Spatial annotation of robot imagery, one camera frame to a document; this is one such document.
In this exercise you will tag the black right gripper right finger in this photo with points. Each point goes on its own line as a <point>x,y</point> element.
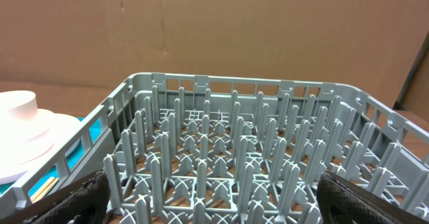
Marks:
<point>341,201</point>

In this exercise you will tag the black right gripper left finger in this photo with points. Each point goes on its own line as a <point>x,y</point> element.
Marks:
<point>83,201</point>

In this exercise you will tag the wooden chopstick right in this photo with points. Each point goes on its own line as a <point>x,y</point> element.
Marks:
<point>47,190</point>

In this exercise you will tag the teal plastic serving tray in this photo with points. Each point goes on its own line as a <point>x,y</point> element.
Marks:
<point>72,159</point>

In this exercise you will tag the pink round plate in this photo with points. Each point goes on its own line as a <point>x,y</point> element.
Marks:
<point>63,126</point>

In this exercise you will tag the small pink saucer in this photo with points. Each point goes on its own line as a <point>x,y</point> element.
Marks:
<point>22,143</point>

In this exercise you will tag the grey plastic dish rack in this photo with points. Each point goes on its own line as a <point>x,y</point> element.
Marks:
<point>180,148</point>

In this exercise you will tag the pale green cup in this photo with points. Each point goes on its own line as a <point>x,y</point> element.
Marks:
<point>18,107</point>

